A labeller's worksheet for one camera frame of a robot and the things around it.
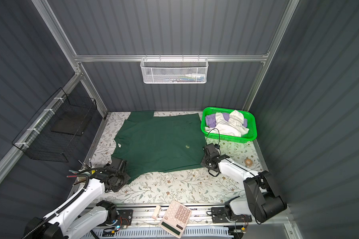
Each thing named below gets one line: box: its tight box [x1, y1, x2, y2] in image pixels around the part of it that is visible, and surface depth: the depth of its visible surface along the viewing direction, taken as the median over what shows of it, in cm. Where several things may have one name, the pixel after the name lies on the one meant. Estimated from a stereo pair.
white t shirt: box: [204, 110, 250, 137], surface depth 106 cm
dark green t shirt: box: [110, 110, 207, 185], surface depth 105 cm
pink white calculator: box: [159, 200, 192, 239], surface depth 73 cm
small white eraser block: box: [151, 205, 162, 221], surface depth 75 cm
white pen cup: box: [76, 164, 95, 189], surface depth 79 cm
